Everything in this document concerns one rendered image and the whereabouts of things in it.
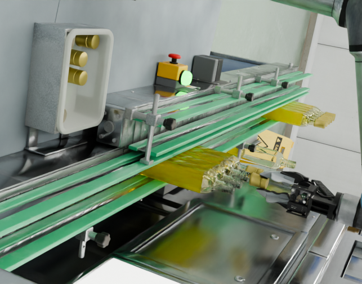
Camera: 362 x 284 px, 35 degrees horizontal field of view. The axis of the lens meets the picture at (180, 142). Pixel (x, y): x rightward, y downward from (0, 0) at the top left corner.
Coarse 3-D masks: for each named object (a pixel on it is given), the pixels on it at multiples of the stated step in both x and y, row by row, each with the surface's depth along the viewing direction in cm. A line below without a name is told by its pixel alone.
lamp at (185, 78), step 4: (184, 72) 172; (188, 72) 172; (180, 76) 172; (184, 76) 172; (188, 76) 172; (180, 80) 172; (184, 80) 172; (188, 80) 172; (180, 84) 174; (184, 84) 173; (188, 84) 173
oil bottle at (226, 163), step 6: (186, 150) 156; (192, 150) 156; (198, 150) 157; (198, 156) 153; (204, 156) 153; (210, 156) 154; (216, 156) 155; (216, 162) 151; (222, 162) 151; (228, 162) 152; (228, 168) 150; (228, 174) 151
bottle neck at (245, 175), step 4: (232, 168) 151; (236, 168) 152; (232, 172) 151; (236, 172) 150; (240, 172) 150; (244, 172) 150; (248, 172) 150; (236, 176) 150; (240, 176) 150; (244, 176) 150; (248, 176) 152; (244, 180) 150; (248, 180) 151
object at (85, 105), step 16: (80, 32) 116; (96, 32) 122; (80, 48) 131; (96, 48) 130; (112, 48) 130; (64, 64) 115; (96, 64) 131; (64, 80) 116; (96, 80) 132; (64, 96) 117; (80, 96) 134; (96, 96) 132; (80, 112) 134; (96, 112) 133; (64, 128) 120; (80, 128) 126
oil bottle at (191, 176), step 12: (156, 168) 145; (168, 168) 144; (180, 168) 142; (192, 168) 142; (204, 168) 143; (168, 180) 144; (180, 180) 143; (192, 180) 142; (204, 180) 140; (204, 192) 141
